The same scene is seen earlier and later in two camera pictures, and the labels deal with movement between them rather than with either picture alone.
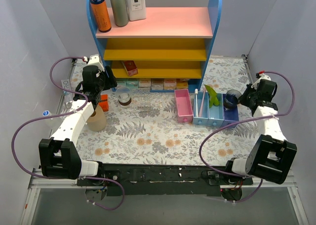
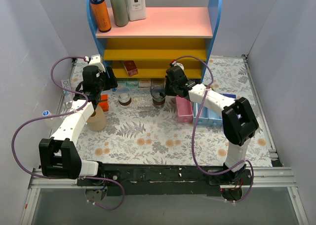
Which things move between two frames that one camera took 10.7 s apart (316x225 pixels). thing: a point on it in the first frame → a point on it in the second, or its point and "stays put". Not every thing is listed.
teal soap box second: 132,83 stays put
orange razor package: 103,102 stays put
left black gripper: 108,76 stays put
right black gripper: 247,98 → 168,86
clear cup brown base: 124,95 stays put
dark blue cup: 231,99 → 158,94
